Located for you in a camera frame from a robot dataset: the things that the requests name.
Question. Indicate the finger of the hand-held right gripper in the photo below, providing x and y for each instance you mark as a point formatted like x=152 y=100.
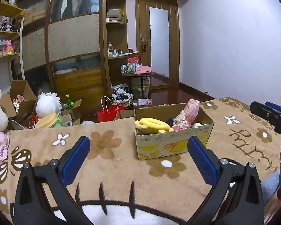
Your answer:
x=274 y=105
x=262 y=111

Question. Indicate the white tissue pack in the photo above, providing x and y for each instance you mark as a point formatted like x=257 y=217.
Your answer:
x=197 y=125

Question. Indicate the red gift bag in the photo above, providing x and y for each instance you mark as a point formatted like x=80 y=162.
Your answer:
x=110 y=113

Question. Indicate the green glass bottle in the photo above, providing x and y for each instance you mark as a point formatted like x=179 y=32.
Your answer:
x=69 y=102

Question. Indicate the clear storage bin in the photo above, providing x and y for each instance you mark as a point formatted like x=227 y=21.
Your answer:
x=138 y=89

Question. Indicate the wooden door with glass panel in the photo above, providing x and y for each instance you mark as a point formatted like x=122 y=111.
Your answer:
x=173 y=39

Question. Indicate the row of dark figurines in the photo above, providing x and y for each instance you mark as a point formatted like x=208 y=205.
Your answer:
x=4 y=25

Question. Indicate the small open cardboard box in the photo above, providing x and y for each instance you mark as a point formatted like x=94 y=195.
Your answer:
x=126 y=114

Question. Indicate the wooden wardrobe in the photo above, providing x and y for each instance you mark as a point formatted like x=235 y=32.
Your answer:
x=72 y=37

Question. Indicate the white-haired plush doll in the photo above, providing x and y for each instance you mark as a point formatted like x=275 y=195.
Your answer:
x=48 y=105

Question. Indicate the red box with white circle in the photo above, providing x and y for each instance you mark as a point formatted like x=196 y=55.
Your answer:
x=133 y=59

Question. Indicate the pink plush toy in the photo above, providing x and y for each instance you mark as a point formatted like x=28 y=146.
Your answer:
x=188 y=114

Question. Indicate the yellow figurine shelf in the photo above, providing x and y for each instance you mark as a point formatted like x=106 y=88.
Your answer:
x=4 y=57

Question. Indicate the person's blue jeans leg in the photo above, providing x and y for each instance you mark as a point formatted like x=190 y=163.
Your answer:
x=270 y=187

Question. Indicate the red door ornament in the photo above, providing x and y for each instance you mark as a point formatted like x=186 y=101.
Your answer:
x=144 y=48

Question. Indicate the cardboard box with pink items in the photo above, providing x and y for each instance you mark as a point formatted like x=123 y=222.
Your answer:
x=142 y=102

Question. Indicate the pink figure toy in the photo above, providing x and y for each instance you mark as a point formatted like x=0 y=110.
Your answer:
x=9 y=46

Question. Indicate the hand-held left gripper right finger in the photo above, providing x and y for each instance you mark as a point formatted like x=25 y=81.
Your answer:
x=201 y=161

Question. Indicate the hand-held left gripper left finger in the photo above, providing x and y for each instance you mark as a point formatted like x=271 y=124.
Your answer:
x=76 y=160

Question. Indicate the black white plush toy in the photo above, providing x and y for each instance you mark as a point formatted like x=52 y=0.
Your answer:
x=120 y=89

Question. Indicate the red snack box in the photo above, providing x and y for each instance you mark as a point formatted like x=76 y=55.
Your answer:
x=33 y=122

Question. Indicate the small wooden table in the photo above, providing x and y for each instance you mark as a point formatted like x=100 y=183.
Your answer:
x=142 y=75

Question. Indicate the yellow plush toy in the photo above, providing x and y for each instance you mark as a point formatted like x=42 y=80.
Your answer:
x=152 y=124

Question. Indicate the clear plastic organizer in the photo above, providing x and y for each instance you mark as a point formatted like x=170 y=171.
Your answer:
x=127 y=69

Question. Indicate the beige flower-print blanket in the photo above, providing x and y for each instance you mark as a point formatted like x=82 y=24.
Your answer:
x=121 y=145

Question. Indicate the cardboard box with yellow print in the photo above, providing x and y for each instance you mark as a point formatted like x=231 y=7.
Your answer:
x=173 y=143

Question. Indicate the wooden corner shelf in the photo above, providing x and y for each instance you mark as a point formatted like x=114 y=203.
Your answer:
x=106 y=51

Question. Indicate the green frog plush yellow hat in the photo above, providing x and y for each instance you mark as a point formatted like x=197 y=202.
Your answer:
x=48 y=121

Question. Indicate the pink cloth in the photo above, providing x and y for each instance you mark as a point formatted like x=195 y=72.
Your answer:
x=142 y=70

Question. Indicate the large open cardboard box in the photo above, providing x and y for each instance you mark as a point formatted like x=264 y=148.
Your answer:
x=23 y=91

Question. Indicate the cardboard box with bottles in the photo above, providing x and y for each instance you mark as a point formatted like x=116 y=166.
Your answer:
x=76 y=112

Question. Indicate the black tissue pack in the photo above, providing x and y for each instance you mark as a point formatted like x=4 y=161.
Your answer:
x=170 y=122

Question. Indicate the lace-trimmed basket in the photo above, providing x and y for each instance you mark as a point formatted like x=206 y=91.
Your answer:
x=124 y=100

